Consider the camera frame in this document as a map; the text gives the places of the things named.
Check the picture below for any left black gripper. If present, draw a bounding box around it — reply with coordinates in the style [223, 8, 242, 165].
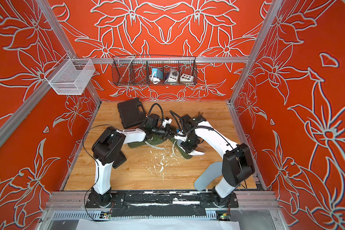
[152, 125, 175, 141]

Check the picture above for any white dotted cube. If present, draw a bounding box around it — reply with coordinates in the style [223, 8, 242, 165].
[180, 74, 194, 83]

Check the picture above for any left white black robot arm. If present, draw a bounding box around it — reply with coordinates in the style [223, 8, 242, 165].
[84, 98, 176, 208]

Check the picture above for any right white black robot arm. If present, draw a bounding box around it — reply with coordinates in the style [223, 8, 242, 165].
[170, 111, 255, 207]

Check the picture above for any black plastic tool case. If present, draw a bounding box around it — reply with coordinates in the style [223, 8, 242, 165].
[117, 98, 146, 129]

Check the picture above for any clear plastic wall bin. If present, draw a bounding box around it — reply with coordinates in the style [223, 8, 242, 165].
[45, 59, 95, 95]

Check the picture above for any blue white box in basket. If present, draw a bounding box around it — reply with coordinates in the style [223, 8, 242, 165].
[151, 68, 163, 80]

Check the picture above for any black wire wall basket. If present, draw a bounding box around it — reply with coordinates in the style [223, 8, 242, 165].
[112, 55, 198, 86]

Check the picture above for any green canvas shoe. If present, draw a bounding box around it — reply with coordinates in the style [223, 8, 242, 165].
[127, 135, 165, 150]
[171, 138, 200, 159]

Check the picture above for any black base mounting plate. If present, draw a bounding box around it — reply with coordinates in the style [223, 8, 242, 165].
[84, 190, 239, 220]

